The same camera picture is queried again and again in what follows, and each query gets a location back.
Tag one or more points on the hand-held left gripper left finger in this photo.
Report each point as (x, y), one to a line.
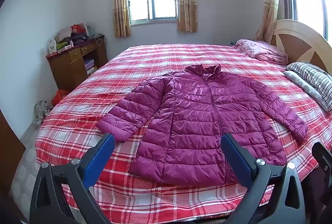
(99, 159)

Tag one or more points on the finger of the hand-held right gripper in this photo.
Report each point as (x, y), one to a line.
(323, 155)

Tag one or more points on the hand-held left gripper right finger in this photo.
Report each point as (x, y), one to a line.
(237, 159)

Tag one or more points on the magenta down jacket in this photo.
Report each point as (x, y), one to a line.
(197, 120)

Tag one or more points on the pile of clothes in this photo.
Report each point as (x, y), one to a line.
(77, 38)

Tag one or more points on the red plastic bag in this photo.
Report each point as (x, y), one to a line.
(60, 97)

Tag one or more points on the grey patterned bag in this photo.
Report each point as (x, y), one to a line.
(42, 111)

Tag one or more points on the striped pillow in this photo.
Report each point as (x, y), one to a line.
(311, 73)

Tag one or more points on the brown wooden wardrobe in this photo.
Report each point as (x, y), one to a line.
(7, 146)

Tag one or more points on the stack of boxes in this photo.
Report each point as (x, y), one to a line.
(90, 66)

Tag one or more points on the wooden desk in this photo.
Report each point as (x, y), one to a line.
(64, 68)

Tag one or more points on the pink folded blanket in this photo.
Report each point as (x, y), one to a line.
(262, 51)

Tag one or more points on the bed with red plaid sheet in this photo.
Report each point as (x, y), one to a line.
(155, 58)

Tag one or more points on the blue cloth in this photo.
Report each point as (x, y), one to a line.
(233, 43)

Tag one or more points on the wooden headboard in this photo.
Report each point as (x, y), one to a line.
(293, 42)

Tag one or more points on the white and red box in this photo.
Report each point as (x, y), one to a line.
(52, 47)

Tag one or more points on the pale green bag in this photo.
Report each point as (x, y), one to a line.
(90, 31)

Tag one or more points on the red paper bag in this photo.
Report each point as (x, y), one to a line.
(77, 28)

